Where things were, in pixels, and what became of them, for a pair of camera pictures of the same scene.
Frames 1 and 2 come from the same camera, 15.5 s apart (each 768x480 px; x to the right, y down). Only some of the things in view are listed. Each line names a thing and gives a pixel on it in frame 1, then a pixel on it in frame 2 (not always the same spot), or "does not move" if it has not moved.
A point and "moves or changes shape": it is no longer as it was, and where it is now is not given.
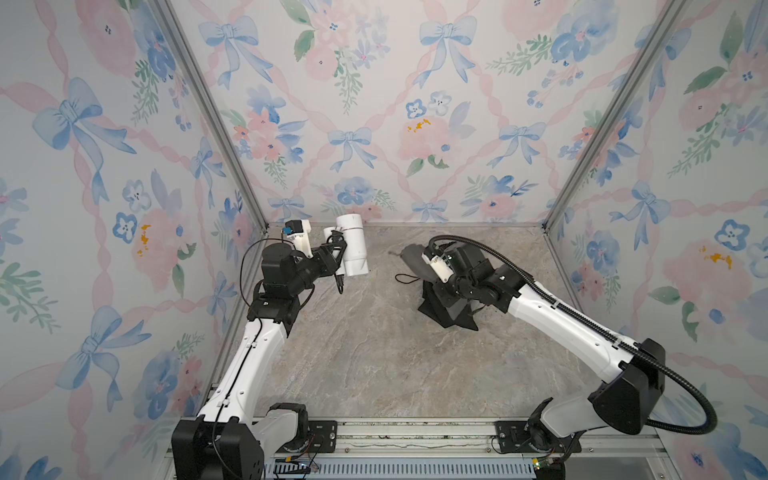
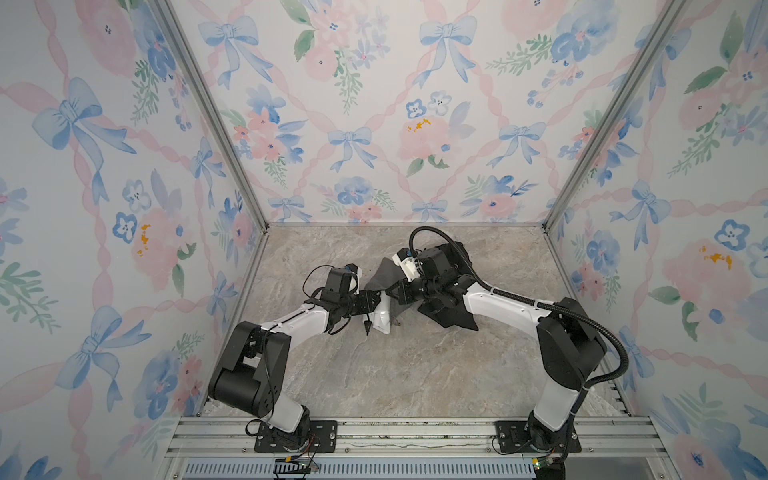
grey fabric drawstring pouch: x=412 y=253 moves or changes shape
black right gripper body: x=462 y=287 to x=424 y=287
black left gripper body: x=321 y=265 to x=360 y=303
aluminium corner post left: x=213 y=110 does not move
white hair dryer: x=355 y=261 to x=382 y=314
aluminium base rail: x=426 y=440 does not move
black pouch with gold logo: x=442 y=313 does not move
